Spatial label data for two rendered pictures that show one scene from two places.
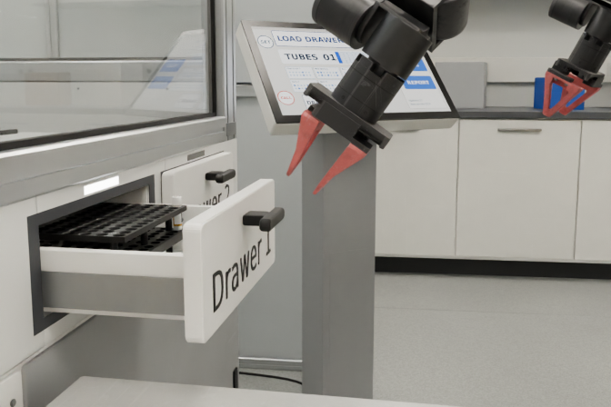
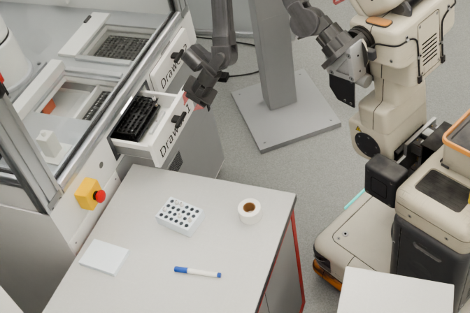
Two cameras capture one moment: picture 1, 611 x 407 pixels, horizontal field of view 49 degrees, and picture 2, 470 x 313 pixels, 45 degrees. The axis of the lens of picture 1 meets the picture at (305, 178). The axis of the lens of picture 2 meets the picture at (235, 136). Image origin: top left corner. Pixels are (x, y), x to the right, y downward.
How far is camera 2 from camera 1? 135 cm
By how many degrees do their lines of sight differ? 40
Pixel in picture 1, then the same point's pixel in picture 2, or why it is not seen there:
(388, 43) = (204, 79)
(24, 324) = (112, 161)
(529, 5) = not seen: outside the picture
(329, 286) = (263, 35)
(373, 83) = (202, 89)
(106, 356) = not seen: hidden behind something
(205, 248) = (155, 147)
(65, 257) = (119, 143)
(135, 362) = not seen: hidden behind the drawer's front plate
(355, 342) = (282, 57)
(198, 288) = (155, 157)
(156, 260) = (143, 147)
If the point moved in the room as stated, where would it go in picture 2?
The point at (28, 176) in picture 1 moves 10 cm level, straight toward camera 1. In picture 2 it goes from (103, 127) to (105, 149)
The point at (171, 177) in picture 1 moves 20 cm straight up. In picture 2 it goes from (153, 76) to (138, 29)
